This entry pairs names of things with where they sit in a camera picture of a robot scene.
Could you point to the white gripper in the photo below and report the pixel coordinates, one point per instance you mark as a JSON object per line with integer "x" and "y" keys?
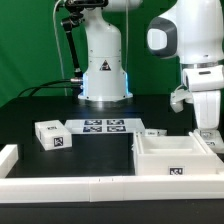
{"x": 205, "y": 85}

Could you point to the white cabinet door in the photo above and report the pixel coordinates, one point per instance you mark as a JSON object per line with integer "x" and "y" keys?
{"x": 155, "y": 132}
{"x": 213, "y": 139}

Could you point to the white cabinet body box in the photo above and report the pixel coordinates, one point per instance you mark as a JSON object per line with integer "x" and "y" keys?
{"x": 174, "y": 155}

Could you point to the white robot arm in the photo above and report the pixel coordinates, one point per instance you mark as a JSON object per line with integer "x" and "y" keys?
{"x": 192, "y": 30}

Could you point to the white cabinet top block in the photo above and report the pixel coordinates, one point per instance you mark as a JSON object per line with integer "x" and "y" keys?
{"x": 53, "y": 135}

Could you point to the white left fence piece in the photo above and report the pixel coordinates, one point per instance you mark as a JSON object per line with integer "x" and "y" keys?
{"x": 8, "y": 158}

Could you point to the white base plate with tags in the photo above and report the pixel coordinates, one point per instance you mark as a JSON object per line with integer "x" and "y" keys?
{"x": 103, "y": 126}

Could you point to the white front fence rail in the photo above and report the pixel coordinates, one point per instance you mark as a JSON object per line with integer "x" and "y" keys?
{"x": 98, "y": 189}

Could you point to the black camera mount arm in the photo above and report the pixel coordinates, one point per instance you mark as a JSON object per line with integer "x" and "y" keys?
{"x": 75, "y": 18}

